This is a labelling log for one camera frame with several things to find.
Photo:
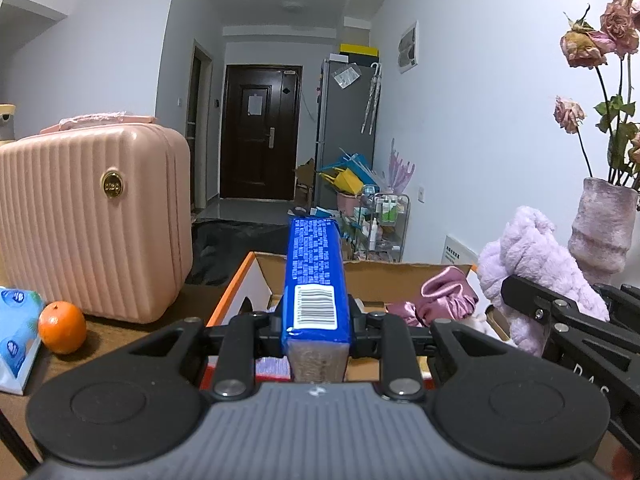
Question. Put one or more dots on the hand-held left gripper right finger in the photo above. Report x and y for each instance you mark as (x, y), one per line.
(357, 325)

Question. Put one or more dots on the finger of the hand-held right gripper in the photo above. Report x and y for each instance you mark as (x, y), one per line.
(620, 300)
(525, 295)

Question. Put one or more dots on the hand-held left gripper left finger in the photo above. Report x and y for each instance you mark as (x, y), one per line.
(270, 332)

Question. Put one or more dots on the lavender fluffy towel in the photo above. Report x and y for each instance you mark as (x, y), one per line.
(530, 255)

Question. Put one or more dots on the cardboard box with orange edge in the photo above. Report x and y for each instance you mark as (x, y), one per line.
(380, 280)

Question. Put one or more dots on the blue sponge packet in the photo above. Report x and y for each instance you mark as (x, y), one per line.
(315, 260)

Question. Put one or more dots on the pink satin cloth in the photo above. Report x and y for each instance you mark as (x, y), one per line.
(445, 290)

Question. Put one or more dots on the pink textured vase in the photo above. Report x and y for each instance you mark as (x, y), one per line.
(600, 230)

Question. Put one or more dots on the black bag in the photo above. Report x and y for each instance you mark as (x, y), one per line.
(235, 250)

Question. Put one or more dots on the metal rolling cart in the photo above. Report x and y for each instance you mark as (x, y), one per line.
(390, 230)

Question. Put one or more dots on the pink bucket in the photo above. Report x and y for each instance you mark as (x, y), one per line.
(347, 202)

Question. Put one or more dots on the yellow bag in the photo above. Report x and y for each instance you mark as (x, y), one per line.
(345, 180)

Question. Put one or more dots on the brown cardboard carton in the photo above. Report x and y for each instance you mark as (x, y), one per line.
(304, 182)

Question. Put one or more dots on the large dried pink rose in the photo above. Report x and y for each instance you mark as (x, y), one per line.
(636, 147)

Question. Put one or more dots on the dark brown entrance door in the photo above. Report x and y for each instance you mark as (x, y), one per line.
(260, 150)

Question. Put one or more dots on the grey refrigerator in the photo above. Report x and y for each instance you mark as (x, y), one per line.
(345, 125)

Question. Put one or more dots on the orange fruit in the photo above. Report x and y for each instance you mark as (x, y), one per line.
(62, 327)

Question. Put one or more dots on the pink ribbed suitcase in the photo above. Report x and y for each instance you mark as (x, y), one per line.
(75, 240)

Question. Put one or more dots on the paper notice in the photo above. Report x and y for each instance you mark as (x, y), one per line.
(255, 104)

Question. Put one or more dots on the folded clear umbrella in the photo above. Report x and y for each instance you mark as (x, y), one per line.
(372, 95)

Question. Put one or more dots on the clear plastic bag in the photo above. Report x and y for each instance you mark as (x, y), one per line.
(346, 76)

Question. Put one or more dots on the blue tissue pack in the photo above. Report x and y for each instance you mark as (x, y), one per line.
(17, 330)

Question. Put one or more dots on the pink fluffy cloth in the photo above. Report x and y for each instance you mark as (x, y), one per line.
(105, 119)

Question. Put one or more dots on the yellow and black box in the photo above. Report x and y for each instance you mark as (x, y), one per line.
(359, 50)

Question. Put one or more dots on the round ceiling lamp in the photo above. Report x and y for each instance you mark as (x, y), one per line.
(293, 6)

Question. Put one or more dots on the beige plastic container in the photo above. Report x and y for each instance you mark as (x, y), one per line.
(6, 122)

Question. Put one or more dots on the white wall board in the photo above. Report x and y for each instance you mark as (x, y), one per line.
(457, 252)

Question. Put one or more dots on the purple wall decoration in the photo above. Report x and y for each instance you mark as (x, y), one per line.
(400, 170)

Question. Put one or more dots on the white wall electrical panel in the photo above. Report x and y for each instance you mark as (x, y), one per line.
(408, 47)

